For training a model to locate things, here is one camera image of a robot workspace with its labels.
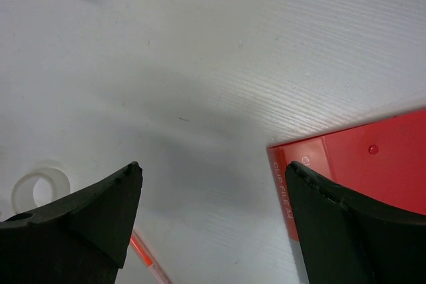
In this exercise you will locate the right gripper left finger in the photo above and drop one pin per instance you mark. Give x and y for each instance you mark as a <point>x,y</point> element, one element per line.
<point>80,238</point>

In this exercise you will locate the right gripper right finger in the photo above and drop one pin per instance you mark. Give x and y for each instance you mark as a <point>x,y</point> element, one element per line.
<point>348,237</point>

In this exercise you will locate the orange red pen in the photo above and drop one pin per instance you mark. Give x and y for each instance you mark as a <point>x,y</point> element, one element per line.
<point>146,257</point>

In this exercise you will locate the small white tape roll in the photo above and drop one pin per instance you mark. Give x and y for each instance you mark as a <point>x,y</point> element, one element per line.
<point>43,184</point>

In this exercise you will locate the red clip file folder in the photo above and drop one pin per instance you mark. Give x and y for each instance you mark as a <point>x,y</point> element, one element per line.
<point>384,160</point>

